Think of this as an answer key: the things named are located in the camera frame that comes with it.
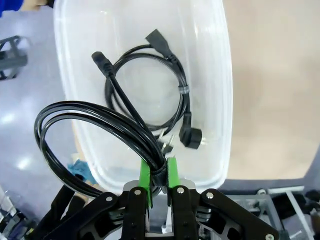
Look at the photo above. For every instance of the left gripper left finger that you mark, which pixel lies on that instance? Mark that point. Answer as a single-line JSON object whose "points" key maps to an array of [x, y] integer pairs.
{"points": [[145, 180]]}

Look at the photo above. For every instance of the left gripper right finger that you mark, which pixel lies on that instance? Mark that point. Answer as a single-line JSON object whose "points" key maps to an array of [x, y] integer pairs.
{"points": [[173, 175]]}

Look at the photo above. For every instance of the blue rag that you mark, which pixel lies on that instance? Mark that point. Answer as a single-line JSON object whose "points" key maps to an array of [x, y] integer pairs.
{"points": [[80, 170]]}

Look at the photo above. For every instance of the clear plastic storage container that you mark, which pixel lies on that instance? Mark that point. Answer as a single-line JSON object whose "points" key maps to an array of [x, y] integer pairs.
{"points": [[205, 100]]}

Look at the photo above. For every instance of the dark grey metal stool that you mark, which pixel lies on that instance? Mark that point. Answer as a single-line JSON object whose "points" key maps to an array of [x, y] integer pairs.
{"points": [[15, 61]]}

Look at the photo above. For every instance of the person in blue hoodie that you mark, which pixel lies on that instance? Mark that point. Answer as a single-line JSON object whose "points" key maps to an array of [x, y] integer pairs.
{"points": [[7, 6]]}

